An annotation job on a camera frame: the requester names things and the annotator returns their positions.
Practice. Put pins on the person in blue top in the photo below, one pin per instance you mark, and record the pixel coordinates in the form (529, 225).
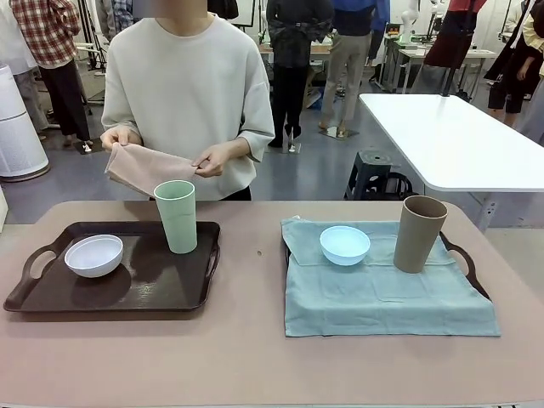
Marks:
(353, 55)

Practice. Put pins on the person in black dress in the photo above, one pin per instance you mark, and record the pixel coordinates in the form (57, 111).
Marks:
(514, 55)

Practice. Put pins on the tall brown cup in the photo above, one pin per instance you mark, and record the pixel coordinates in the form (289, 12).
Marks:
(418, 238)

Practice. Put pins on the person in red plaid shirt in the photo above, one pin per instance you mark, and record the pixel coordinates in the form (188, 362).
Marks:
(51, 38)

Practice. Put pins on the light blue bowl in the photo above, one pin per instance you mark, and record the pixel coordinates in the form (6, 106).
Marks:
(345, 248)

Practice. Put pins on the dark brown serving tray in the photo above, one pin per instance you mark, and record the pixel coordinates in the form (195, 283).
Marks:
(161, 280)
(467, 268)

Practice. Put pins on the person's right forearm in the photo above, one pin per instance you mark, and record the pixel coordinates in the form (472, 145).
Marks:
(135, 135)

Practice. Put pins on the silver floor plate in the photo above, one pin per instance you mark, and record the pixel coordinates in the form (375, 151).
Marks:
(340, 133)

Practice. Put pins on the person in white shirt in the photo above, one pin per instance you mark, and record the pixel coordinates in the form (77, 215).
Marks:
(30, 98)

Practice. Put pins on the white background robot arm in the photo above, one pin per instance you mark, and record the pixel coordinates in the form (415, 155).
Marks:
(409, 19)

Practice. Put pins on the person in cream sweater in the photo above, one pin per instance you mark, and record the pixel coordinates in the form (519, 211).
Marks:
(187, 85)

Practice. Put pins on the person in dark jacket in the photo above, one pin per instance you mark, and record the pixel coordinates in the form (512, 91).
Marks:
(297, 42)

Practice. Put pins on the white bowl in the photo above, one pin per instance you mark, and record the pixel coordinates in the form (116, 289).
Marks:
(93, 259)

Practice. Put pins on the beige cloth mat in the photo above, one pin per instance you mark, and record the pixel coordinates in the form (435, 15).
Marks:
(144, 166)

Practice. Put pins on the blue cloth mat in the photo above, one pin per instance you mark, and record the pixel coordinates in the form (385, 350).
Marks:
(382, 302)

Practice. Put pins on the dark green plastic stool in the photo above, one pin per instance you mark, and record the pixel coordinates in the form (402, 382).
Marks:
(370, 174)

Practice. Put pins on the person's right hand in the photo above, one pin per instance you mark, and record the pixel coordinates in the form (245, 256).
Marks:
(117, 137)

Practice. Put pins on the person's left hand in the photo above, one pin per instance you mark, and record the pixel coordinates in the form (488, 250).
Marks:
(214, 161)

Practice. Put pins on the black pole on table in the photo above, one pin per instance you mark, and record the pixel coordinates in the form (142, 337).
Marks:
(447, 81)

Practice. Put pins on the person's left forearm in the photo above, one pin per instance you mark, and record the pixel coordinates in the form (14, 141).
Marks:
(238, 149)

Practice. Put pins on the black floor plate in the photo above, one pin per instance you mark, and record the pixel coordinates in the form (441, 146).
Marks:
(95, 145)

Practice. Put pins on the white side table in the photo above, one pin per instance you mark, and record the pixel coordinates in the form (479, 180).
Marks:
(459, 136)

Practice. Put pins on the white air purifier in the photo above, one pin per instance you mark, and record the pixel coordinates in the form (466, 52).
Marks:
(21, 127)

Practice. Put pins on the tall green cup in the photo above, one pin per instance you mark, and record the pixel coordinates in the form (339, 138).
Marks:
(176, 225)

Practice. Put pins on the person in blue plaid shirt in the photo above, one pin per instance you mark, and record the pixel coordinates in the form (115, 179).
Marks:
(121, 17)

